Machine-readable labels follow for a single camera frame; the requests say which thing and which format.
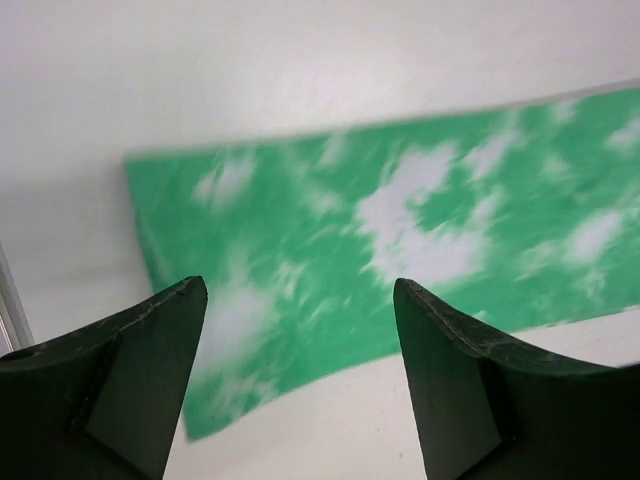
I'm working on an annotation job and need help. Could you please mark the aluminium rail frame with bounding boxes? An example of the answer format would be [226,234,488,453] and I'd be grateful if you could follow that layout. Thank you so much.
[0,248,34,355]

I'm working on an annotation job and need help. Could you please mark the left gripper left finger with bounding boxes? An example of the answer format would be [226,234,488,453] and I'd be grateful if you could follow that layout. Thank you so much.
[1,276,207,479]

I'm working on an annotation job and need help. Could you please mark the green white tie-dye trousers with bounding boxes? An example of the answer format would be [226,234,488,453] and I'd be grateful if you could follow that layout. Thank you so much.
[124,88,639,441]

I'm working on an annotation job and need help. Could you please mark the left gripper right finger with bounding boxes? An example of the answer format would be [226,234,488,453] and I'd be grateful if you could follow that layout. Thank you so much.
[393,279,639,479]

